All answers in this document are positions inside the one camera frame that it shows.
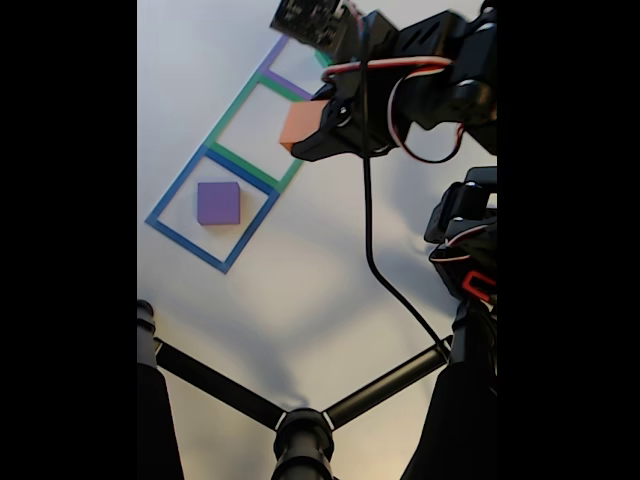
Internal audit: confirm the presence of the green tape square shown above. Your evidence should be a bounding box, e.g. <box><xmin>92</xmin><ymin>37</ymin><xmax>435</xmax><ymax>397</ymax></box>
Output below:
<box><xmin>205</xmin><ymin>72</ymin><xmax>314</xmax><ymax>194</ymax></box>

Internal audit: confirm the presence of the blue tape square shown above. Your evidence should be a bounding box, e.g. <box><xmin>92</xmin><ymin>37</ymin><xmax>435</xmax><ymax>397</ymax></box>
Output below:
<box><xmin>144</xmin><ymin>143</ymin><xmax>281</xmax><ymax>275</ymax></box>

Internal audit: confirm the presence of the red clamp part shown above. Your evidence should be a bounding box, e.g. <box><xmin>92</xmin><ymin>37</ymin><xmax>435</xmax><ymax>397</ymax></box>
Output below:
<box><xmin>460</xmin><ymin>269</ymin><xmax>498</xmax><ymax>301</ymax></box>

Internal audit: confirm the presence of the gripper camera circuit board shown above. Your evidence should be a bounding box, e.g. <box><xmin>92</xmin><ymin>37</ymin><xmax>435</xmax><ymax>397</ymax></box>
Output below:
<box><xmin>269</xmin><ymin>0</ymin><xmax>361</xmax><ymax>54</ymax></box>

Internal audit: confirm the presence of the black camera cable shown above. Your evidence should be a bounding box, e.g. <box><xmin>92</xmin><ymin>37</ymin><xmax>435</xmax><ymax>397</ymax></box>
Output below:
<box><xmin>360</xmin><ymin>19</ymin><xmax>454</xmax><ymax>357</ymax></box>

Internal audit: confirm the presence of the purple tape square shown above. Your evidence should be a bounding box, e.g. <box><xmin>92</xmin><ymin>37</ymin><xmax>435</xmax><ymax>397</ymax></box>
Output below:
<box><xmin>259</xmin><ymin>33</ymin><xmax>326</xmax><ymax>101</ymax></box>

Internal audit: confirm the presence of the orange block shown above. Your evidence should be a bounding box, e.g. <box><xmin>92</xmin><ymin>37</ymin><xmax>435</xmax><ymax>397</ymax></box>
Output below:
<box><xmin>278</xmin><ymin>98</ymin><xmax>331</xmax><ymax>154</ymax></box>

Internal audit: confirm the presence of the black tripod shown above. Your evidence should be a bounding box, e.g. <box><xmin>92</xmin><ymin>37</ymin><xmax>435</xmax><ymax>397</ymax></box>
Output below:
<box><xmin>137</xmin><ymin>298</ymin><xmax>498</xmax><ymax>480</ymax></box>

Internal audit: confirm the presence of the purple block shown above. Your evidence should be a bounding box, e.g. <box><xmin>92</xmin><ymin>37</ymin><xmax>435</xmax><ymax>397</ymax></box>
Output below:
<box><xmin>196</xmin><ymin>181</ymin><xmax>242</xmax><ymax>226</ymax></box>

